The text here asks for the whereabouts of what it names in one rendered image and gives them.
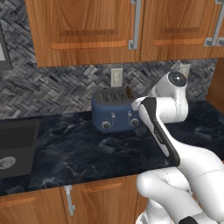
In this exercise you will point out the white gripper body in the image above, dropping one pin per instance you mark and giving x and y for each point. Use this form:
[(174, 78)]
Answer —
[(136, 104)]

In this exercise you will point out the grey framed window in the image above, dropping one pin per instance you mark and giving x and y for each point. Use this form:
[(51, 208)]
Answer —
[(3, 49)]

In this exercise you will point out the wooden base cupboard door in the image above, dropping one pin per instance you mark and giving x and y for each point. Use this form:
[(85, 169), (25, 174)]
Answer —
[(102, 201), (141, 208), (29, 208)]

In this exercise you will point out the wooden tall cabinet panel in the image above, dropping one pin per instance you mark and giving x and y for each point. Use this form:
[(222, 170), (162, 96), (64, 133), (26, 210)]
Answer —
[(217, 84)]

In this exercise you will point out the grey toaster knob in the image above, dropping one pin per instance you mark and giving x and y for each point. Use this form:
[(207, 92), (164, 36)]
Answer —
[(106, 125), (134, 122)]

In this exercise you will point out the dark grey sink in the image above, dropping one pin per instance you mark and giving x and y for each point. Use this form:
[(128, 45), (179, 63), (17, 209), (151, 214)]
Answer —
[(17, 145)]

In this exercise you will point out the brown bread slice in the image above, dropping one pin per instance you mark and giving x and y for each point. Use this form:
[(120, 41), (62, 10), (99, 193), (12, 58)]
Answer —
[(129, 92)]

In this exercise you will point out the white toaster lever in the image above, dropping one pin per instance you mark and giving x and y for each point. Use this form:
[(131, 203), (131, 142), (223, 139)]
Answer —
[(129, 115), (113, 117)]

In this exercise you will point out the white wall outlet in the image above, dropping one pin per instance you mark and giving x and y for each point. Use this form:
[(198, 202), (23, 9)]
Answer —
[(117, 77), (185, 69)]

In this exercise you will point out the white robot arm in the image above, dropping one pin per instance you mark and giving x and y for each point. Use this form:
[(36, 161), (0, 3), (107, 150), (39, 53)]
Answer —
[(198, 175)]

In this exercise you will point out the blue toaster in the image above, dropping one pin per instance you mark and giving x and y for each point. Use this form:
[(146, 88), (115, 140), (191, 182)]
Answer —
[(116, 116)]

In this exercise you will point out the wooden wall cupboard door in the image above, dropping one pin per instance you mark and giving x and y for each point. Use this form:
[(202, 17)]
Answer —
[(175, 29), (219, 52), (84, 29)]

